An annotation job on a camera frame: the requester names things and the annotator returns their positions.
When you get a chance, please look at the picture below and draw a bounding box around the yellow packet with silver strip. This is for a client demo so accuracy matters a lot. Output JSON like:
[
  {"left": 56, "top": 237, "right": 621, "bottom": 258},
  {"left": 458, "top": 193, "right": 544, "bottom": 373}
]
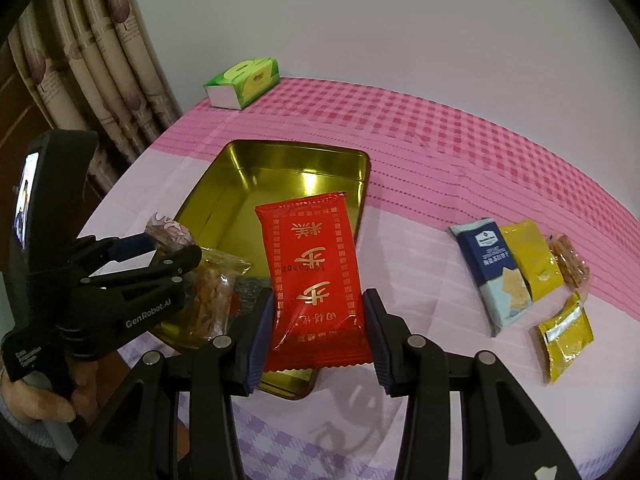
[{"left": 531, "top": 292, "right": 596, "bottom": 386}]

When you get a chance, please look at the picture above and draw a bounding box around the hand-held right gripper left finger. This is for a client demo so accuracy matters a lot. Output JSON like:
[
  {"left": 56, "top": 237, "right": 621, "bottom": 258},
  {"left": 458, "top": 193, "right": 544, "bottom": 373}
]
[{"left": 75, "top": 287, "right": 276, "bottom": 480}]

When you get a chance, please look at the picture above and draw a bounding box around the dark green snack packet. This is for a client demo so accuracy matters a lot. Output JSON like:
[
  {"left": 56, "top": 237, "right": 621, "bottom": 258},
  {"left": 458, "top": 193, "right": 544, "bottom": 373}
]
[{"left": 232, "top": 276, "right": 273, "bottom": 321}]

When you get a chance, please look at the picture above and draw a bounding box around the red snack packet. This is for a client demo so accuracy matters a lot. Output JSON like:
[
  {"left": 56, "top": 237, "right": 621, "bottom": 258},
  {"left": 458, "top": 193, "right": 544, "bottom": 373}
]
[{"left": 254, "top": 191, "right": 375, "bottom": 373}]

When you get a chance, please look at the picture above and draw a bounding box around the gold tin box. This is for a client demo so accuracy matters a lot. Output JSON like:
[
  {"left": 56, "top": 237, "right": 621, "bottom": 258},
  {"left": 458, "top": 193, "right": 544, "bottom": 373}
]
[{"left": 150, "top": 140, "right": 372, "bottom": 401}]

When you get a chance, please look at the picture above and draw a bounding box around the person's left hand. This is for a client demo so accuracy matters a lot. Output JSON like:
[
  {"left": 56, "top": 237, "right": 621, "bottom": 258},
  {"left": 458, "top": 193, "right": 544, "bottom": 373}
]
[{"left": 0, "top": 360, "right": 101, "bottom": 426}]

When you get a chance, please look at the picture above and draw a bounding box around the plain yellow snack packet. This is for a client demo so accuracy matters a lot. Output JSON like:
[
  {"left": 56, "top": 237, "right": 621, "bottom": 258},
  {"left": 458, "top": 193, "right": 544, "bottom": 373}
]
[{"left": 500, "top": 220, "right": 566, "bottom": 303}]

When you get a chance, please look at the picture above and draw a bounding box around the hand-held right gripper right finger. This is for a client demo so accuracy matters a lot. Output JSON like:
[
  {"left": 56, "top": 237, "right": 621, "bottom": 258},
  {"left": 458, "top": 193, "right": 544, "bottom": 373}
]
[{"left": 362, "top": 287, "right": 583, "bottom": 480}]

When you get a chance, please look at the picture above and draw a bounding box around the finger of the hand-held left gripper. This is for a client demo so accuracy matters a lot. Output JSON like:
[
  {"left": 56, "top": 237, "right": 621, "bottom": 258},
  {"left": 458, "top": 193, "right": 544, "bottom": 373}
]
[
  {"left": 89, "top": 245, "right": 203, "bottom": 292},
  {"left": 75, "top": 232, "right": 161, "bottom": 272}
]

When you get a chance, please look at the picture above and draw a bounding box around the clear packet of fried twists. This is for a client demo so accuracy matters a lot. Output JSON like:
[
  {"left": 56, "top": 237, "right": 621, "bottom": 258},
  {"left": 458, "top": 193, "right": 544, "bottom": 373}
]
[
  {"left": 546, "top": 232, "right": 592, "bottom": 291},
  {"left": 182, "top": 247, "right": 251, "bottom": 341}
]

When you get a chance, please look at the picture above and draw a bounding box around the green tissue box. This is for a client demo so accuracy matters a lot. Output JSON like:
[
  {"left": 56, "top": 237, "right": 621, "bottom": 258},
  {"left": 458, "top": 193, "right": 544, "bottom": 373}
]
[{"left": 202, "top": 57, "right": 280, "bottom": 111}]

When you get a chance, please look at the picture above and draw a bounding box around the blue cracker packet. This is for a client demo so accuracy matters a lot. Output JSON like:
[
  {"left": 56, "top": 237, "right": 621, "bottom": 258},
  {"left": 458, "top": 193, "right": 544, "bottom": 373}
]
[{"left": 448, "top": 217, "right": 532, "bottom": 337}]

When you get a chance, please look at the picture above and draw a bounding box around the pink patterned candy packet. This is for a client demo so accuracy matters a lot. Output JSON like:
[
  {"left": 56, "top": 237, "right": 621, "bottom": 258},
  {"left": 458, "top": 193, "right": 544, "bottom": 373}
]
[{"left": 145, "top": 212, "right": 196, "bottom": 251}]

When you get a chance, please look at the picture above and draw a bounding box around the beige patterned curtain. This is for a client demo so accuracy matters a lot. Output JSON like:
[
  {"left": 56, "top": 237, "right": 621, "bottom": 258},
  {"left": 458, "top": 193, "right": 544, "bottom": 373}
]
[{"left": 7, "top": 0, "right": 183, "bottom": 196}]

